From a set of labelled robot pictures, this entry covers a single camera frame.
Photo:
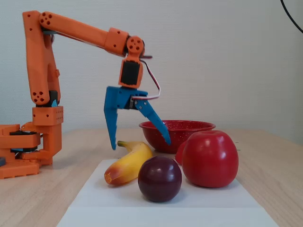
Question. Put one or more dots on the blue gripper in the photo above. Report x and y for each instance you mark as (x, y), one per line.
(121, 99)

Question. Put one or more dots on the yellow toy banana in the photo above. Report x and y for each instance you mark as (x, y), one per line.
(127, 165)

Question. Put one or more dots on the orange robot base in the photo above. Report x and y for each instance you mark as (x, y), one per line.
(19, 170)

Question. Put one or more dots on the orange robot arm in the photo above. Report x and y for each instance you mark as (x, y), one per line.
(40, 59)

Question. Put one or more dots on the red speckled enamel bowl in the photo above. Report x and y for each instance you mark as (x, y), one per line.
(182, 137)

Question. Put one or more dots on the dark purple toy plum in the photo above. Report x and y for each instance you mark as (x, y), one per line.
(159, 179)

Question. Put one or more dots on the red toy apple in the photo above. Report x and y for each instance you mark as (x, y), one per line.
(209, 160)

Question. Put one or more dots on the white paper sheet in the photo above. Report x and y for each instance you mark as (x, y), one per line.
(106, 208)

